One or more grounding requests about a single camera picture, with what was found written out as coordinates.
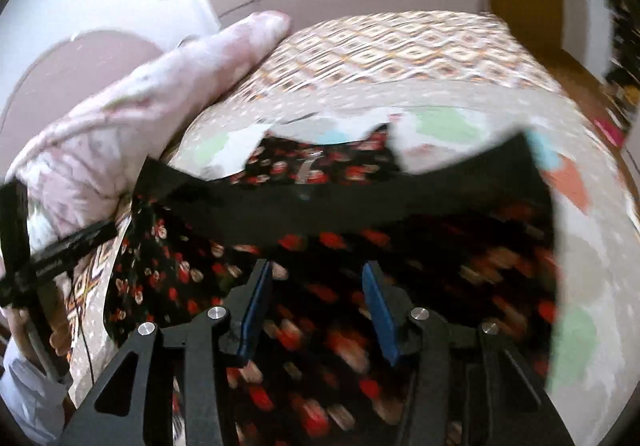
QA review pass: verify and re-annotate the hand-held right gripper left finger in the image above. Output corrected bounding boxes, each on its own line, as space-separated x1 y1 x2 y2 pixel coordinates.
60 258 273 446

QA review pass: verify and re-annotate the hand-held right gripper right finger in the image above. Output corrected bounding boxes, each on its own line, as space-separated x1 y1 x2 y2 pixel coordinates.
362 260 576 446

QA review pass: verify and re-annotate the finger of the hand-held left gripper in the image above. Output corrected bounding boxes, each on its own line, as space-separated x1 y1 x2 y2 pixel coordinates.
64 220 121 262

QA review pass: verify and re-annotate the black floral zip garment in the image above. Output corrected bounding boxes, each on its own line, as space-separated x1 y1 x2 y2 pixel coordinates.
102 123 563 446

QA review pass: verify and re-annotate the person's left forearm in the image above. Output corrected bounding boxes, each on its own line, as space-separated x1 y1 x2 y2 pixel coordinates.
0 340 74 434

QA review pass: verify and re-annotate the person's left hand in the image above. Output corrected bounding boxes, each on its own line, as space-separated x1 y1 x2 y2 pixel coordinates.
10 306 74 362

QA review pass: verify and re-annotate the pink floral quilt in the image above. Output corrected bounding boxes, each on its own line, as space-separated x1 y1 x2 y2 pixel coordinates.
0 11 293 277

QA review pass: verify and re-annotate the pink headboard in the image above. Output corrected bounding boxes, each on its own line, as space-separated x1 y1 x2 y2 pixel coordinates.
0 28 167 177

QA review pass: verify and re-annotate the bed with patterned bedspread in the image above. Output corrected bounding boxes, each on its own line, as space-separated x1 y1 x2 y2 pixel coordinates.
65 11 632 446

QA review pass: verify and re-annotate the cluttered dresser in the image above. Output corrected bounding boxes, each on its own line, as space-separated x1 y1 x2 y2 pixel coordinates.
602 0 640 147

